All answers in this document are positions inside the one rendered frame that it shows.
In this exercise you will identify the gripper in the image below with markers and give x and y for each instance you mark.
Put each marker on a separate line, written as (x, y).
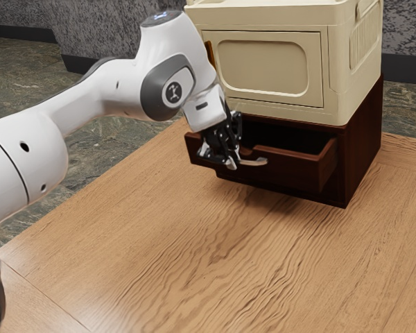
(225, 135)

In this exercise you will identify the dark brown cabinet drawer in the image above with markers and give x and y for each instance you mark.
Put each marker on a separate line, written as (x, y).
(284, 166)

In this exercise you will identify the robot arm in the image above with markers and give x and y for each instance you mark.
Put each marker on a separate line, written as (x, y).
(90, 90)

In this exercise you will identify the cream box with lid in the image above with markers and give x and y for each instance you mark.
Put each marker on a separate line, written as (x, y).
(281, 62)

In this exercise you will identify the dark brown wooden cabinet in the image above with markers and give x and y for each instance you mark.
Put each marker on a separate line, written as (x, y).
(364, 145)

